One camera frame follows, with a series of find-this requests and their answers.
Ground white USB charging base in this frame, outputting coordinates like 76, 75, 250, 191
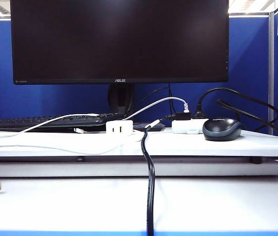
105, 120, 134, 136

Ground white Type-C charging cable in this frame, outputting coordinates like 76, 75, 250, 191
0, 113, 142, 155

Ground white lower base board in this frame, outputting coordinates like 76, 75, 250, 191
0, 158, 278, 177

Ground black monitor stand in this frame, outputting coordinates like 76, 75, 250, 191
107, 84, 166, 131

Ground black plug adapter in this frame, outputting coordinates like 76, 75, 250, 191
172, 112, 192, 121

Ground white power strip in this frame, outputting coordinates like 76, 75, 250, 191
172, 119, 210, 135

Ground white raised desk board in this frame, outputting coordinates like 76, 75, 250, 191
0, 129, 278, 158

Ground black ASUS monitor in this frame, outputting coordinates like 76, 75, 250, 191
10, 0, 230, 86

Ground black grey computer mouse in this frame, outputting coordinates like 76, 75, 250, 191
202, 118, 243, 142

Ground black keyboard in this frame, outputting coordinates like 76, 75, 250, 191
0, 113, 124, 133

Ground thin black monitor cables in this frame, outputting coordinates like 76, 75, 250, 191
140, 83, 176, 116

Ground white cable with white plug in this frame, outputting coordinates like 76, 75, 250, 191
123, 96, 190, 121

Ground thick black power cable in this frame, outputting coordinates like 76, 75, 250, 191
196, 88, 278, 140

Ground long black cable pair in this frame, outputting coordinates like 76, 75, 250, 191
140, 114, 176, 236

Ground grey metal partition post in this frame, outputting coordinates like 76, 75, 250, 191
268, 11, 275, 135

